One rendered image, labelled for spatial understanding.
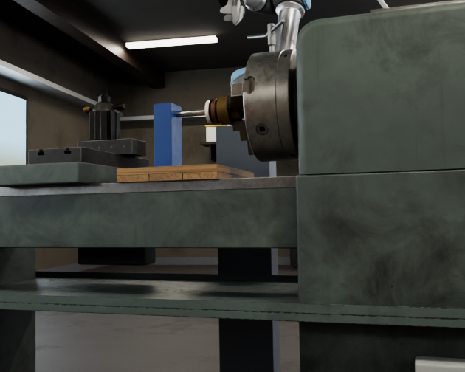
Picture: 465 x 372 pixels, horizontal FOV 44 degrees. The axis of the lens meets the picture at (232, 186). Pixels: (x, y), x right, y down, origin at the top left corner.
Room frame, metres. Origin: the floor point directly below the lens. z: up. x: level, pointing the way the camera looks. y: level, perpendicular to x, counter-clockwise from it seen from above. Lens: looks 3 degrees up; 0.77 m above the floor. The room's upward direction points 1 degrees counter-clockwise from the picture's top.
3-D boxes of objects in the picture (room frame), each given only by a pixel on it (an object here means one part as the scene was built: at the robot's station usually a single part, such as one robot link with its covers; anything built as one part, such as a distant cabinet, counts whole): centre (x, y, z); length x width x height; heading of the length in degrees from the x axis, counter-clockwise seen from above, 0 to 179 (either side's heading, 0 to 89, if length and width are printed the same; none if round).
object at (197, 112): (1.75, 0.12, 1.08); 0.13 x 0.07 x 0.07; 72
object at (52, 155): (1.87, 0.45, 0.95); 0.43 x 0.18 x 0.04; 162
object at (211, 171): (1.75, 0.13, 0.89); 0.36 x 0.30 x 0.04; 162
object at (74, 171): (1.91, 0.49, 0.90); 0.53 x 0.30 x 0.06; 162
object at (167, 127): (1.77, 0.20, 1.00); 0.08 x 0.06 x 0.23; 162
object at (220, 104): (1.71, 0.01, 1.08); 0.09 x 0.09 x 0.09; 72
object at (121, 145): (1.93, 0.40, 1.00); 0.20 x 0.10 x 0.05; 72
